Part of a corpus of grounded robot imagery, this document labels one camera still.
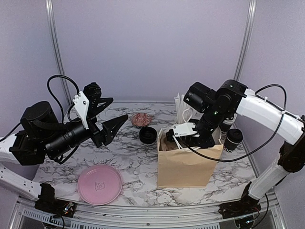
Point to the stack of paper cups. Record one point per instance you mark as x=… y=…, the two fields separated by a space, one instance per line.
x=227 y=123

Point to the bundle of white straws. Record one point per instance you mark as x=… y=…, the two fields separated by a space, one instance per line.
x=184 y=112

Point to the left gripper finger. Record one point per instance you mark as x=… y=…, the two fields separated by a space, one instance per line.
x=97 y=105
x=111 y=127

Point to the pink plate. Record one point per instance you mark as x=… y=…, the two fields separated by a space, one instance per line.
x=99 y=184

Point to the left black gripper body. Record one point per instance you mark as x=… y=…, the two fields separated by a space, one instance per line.
x=97 y=135

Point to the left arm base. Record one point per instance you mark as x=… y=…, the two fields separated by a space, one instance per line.
x=47 y=202

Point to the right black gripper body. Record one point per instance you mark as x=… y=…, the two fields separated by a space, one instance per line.
x=209 y=141

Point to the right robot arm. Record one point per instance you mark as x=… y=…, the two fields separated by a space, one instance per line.
x=234 y=97

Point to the right aluminium frame post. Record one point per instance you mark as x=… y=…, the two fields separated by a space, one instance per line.
x=246 y=38

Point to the brown paper bag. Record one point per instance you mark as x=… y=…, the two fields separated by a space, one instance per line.
x=184 y=168

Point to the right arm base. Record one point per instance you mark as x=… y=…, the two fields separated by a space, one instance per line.
x=245 y=205

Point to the stack of black lids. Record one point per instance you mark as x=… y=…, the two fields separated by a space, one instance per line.
x=148 y=135

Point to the aluminium frame post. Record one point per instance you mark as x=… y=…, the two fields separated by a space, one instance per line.
x=56 y=48
x=246 y=38

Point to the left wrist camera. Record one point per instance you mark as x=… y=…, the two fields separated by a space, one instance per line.
x=86 y=100

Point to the brown cardboard cup carrier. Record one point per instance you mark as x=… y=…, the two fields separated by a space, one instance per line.
x=166 y=145

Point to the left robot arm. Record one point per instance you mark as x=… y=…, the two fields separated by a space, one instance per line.
x=43 y=136

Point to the left aluminium frame post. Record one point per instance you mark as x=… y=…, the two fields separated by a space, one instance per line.
x=56 y=48

